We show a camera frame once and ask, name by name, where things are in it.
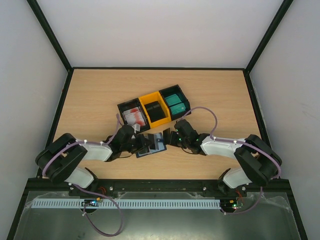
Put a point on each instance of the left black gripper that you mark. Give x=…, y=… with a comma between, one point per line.
x=141, y=144

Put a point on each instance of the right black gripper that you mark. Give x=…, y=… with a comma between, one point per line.
x=172, y=138

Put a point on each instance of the dark blue card holder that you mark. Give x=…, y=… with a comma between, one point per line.
x=156, y=145

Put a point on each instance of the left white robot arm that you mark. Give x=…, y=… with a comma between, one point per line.
x=59, y=162

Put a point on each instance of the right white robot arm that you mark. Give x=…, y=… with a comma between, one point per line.
x=258, y=162

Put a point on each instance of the black card stack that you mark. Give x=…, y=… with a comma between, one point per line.
x=154, y=111

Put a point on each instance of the red white card stack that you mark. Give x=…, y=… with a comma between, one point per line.
x=134, y=116

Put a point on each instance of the teal card stack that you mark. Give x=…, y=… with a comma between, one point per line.
x=175, y=104

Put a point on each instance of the black bin right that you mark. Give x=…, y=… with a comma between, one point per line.
x=175, y=89

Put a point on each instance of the black bin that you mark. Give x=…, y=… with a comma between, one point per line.
x=131, y=104
x=175, y=89

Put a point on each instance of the yellow bin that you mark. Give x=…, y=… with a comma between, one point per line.
x=151, y=97

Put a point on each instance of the black bin left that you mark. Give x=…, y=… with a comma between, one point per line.
x=131, y=104

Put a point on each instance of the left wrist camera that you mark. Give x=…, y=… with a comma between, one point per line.
x=136, y=127

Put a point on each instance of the black mounting rail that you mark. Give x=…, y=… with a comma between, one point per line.
x=207, y=188

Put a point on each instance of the black enclosure frame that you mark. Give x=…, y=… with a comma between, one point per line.
x=40, y=184

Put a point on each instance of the grey slotted cable duct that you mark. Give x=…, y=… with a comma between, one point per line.
x=197, y=204

